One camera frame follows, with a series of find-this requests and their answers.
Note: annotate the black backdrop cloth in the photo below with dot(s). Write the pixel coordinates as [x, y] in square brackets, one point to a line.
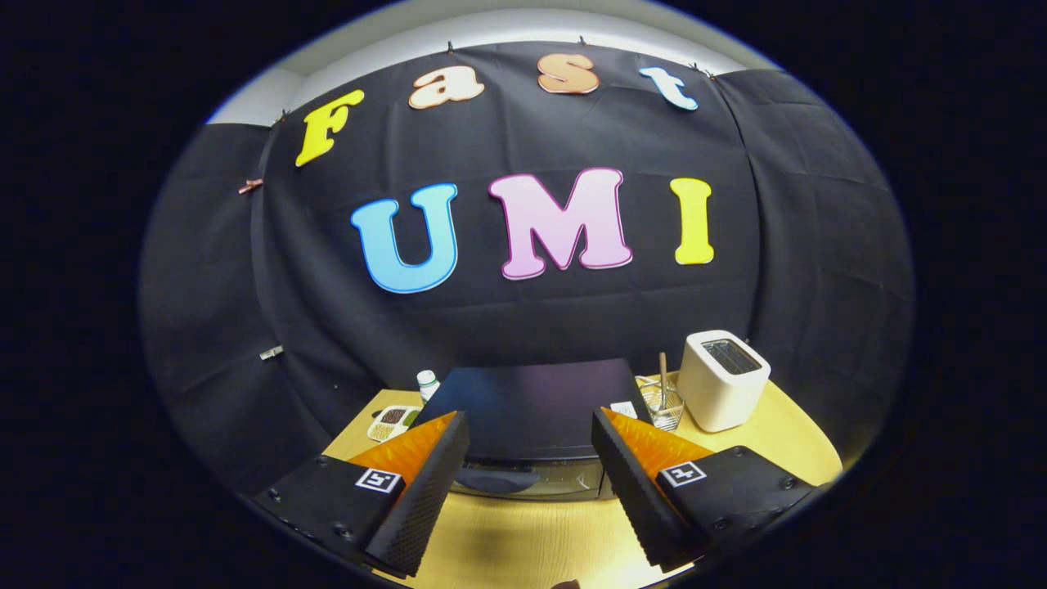
[818, 245]

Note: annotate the white compartment dish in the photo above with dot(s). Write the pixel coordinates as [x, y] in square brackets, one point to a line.
[391, 423]

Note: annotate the silver cloth clip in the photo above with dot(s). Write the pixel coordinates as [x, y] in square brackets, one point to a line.
[271, 352]

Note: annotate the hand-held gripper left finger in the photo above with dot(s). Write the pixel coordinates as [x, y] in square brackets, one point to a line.
[421, 499]

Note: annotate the small white bottle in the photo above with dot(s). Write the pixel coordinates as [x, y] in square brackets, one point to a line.
[427, 383]

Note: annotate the row of dark cloth clips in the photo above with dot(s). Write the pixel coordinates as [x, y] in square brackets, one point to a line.
[450, 47]

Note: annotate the black toaster oven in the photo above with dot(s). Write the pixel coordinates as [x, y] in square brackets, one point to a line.
[532, 401]

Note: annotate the copper cloth clip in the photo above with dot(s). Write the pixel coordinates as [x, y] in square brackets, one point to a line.
[249, 186]

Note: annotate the white bread toaster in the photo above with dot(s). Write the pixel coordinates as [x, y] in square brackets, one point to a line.
[720, 393]

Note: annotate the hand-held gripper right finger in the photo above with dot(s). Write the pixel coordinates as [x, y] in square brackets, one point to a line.
[634, 491]

